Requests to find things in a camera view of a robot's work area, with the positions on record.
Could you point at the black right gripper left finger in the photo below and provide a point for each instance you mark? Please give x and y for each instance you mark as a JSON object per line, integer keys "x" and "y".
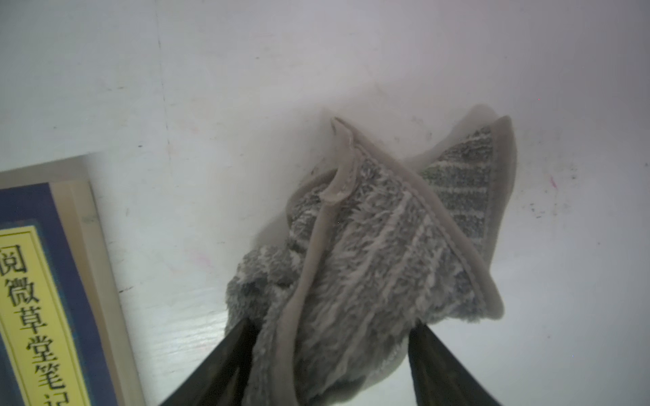
{"x": 221, "y": 379}

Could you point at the grey patterned cloth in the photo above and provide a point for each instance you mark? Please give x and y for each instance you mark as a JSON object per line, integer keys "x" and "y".
{"x": 375, "y": 251}

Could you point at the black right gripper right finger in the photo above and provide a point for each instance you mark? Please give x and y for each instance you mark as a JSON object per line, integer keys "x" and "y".
{"x": 439, "y": 379}

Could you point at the blue book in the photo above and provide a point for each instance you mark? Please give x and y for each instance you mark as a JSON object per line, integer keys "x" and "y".
{"x": 64, "y": 339}

